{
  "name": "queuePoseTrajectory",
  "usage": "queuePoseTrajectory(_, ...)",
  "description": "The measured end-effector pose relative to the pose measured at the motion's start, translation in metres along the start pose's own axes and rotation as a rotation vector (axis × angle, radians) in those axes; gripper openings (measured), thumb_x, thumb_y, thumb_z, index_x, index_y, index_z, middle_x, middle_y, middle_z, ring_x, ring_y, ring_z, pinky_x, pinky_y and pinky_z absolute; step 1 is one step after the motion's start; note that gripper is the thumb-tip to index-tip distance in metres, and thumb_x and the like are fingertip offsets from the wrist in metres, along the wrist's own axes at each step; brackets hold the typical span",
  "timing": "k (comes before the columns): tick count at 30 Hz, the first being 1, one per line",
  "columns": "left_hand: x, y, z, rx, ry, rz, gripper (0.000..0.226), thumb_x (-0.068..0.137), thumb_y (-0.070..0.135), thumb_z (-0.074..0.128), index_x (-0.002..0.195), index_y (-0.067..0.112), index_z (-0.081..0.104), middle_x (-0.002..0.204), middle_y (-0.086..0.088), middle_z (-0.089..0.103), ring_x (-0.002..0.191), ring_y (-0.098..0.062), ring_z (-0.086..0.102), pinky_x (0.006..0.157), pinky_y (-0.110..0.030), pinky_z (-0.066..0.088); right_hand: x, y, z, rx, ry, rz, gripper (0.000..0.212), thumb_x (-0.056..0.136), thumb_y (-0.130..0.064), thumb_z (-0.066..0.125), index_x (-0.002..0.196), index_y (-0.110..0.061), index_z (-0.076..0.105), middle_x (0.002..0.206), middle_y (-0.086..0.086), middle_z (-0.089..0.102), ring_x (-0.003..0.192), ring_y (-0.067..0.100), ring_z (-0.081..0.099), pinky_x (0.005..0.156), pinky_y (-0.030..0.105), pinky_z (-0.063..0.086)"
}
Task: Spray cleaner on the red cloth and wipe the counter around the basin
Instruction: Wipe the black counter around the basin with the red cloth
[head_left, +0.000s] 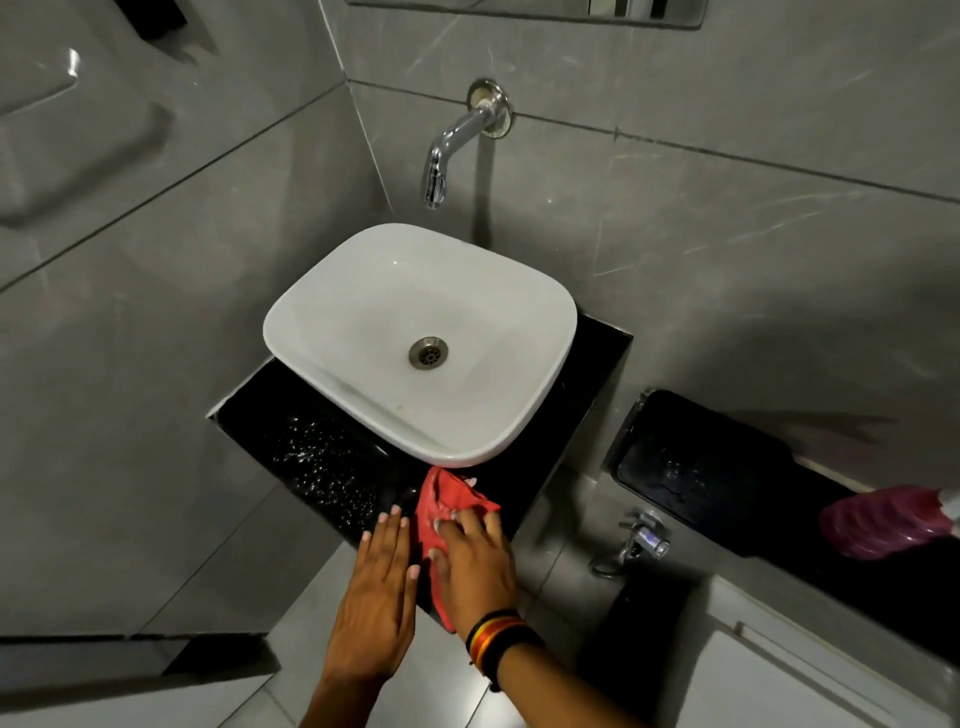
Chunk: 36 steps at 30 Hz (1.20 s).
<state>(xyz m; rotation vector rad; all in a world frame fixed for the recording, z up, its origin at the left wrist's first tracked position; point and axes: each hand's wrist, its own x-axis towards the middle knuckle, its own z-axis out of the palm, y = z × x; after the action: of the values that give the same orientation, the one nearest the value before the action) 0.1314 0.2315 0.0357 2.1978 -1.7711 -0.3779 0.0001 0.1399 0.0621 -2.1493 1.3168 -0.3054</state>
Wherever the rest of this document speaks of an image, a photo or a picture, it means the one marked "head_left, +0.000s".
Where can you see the person's right hand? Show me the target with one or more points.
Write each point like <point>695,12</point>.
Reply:
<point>476,577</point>

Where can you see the person's left hand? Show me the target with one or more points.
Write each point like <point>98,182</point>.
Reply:
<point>375,607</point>

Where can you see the person's left middle finger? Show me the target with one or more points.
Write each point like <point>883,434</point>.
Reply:
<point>394,544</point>

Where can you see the person's left thumb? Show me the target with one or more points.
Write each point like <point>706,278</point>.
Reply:
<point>413,592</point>

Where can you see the person's right thumb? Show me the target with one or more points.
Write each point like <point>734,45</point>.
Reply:
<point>437,574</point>

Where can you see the person's left little finger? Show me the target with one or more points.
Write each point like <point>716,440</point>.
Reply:
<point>365,559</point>

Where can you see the person's right middle finger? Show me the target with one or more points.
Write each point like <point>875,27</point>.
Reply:
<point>466,526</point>

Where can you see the person's right little finger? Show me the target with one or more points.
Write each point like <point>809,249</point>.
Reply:
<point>495,529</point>

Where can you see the red cleaning cloth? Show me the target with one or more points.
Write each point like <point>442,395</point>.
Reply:
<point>435,499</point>

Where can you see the person's left forearm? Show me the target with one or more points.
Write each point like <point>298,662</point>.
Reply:
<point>341,705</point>

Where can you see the person's right forearm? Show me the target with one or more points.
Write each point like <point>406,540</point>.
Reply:
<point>562,694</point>

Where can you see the red yellow thread wristband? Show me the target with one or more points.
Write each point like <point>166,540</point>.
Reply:
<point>493,634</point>

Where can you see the black wristband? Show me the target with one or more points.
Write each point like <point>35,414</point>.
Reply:
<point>510,649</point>

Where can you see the black granite basin counter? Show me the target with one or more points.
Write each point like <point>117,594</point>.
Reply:
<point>315,450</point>

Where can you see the chrome angle valve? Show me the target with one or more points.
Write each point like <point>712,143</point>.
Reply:
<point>641,540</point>

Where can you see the chrome basin drain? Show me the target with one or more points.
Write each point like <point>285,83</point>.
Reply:
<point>428,352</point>

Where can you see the black granite ledge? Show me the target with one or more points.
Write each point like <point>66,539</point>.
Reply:
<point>697,465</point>

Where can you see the white ceramic wash basin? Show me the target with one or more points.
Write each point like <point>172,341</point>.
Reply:
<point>375,300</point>

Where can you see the white toilet tank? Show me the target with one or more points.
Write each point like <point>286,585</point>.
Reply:
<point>765,675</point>

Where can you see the pink spray bottle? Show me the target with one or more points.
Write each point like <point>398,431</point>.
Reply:
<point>877,521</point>

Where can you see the chrome wall faucet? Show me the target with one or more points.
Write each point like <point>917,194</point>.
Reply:
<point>450,142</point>

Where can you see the black wall fixture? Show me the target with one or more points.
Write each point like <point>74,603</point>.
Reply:
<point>150,15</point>

